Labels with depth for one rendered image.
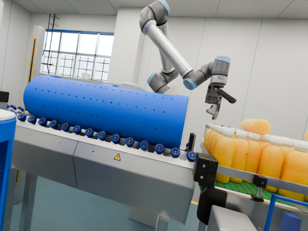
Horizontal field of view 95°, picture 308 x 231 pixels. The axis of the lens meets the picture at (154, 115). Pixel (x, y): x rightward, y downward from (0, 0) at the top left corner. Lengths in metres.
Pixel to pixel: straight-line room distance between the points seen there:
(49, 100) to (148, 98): 0.52
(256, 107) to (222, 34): 1.76
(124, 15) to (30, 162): 3.67
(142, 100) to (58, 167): 0.59
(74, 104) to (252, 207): 0.84
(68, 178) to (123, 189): 0.33
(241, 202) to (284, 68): 3.60
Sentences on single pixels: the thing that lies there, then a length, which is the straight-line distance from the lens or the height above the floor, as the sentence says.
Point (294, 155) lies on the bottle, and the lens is 0.74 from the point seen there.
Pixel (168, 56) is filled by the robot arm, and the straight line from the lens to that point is 1.03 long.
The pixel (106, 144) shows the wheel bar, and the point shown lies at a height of 0.92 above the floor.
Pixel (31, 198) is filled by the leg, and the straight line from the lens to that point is 1.49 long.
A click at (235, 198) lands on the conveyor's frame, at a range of 0.63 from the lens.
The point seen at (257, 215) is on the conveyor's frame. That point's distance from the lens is 0.67.
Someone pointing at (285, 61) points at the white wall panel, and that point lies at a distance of 4.09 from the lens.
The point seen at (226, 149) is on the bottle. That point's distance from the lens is 0.62.
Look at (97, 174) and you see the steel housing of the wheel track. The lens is 0.82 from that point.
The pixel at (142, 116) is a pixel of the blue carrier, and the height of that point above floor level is 1.10.
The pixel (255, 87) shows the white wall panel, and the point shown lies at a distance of 3.76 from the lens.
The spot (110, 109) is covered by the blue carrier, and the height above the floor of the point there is 1.10.
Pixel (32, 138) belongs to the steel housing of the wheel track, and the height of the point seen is 0.87.
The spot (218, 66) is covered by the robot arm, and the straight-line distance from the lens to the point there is 0.93.
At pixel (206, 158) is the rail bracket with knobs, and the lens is 0.55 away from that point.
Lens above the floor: 1.14
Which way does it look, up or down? 3 degrees down
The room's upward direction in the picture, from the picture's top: 10 degrees clockwise
